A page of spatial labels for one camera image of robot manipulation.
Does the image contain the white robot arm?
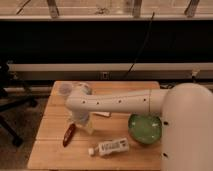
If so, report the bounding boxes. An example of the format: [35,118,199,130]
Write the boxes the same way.
[66,83,213,171]

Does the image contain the black hanging cable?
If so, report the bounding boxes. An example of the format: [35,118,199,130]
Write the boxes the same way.
[120,11,156,81]

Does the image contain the black office chair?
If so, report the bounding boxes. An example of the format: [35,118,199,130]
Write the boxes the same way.
[0,59,38,148]

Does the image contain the red pepper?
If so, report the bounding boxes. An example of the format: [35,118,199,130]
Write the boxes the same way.
[63,123,76,147]

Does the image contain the green bowl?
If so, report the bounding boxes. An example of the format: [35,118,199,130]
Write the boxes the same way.
[128,114,162,145]

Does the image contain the white tube with cap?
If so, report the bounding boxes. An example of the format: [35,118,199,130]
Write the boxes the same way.
[88,138,129,156]

